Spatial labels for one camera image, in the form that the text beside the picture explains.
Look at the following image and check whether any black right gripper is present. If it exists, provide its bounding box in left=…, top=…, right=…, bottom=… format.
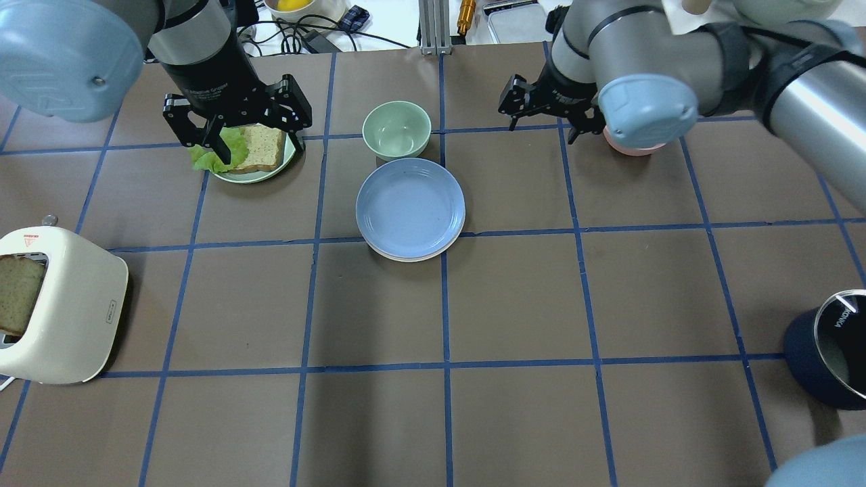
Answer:
left=498, top=66, right=606, bottom=145

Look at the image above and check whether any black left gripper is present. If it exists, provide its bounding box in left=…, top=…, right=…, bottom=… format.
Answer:
left=162, top=60, right=313, bottom=166

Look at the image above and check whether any blue plate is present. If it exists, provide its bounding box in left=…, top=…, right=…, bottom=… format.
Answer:
left=355, top=158, right=467, bottom=258

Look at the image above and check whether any pink plate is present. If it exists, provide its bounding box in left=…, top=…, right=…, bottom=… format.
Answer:
left=367, top=243, right=449, bottom=262

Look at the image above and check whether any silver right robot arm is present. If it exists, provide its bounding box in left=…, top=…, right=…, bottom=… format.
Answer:
left=498, top=1, right=865, bottom=210

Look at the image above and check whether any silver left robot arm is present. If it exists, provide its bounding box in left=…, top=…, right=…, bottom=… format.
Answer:
left=1, top=1, right=313, bottom=164

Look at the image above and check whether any bread slice on plate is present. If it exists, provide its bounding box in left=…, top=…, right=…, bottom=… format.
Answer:
left=230, top=124, right=287, bottom=175

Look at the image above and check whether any light green plate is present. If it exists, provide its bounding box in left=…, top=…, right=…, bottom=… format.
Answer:
left=211, top=133, right=298, bottom=185

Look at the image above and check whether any green lettuce leaf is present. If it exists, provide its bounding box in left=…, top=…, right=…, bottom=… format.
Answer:
left=187, top=129, right=250, bottom=175

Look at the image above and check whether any pink bowl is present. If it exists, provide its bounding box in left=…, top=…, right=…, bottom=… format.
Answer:
left=602, top=124, right=668, bottom=158

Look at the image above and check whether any beige bowl with toys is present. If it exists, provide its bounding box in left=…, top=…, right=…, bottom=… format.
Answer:
left=264, top=1, right=348, bottom=26

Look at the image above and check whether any green bowl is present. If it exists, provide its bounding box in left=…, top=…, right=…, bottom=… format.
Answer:
left=361, top=101, right=432, bottom=162

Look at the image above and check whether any yellow toy ball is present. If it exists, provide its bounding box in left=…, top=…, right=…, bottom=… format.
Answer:
left=275, top=0, right=313, bottom=12

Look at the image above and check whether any white toaster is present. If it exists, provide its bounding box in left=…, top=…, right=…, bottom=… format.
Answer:
left=1, top=226, right=129, bottom=385

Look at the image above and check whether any bread slice in toaster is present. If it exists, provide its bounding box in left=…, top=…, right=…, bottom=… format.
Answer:
left=1, top=255, right=46, bottom=337

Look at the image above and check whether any aluminium frame post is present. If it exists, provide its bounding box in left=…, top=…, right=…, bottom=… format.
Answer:
left=418, top=0, right=452, bottom=55

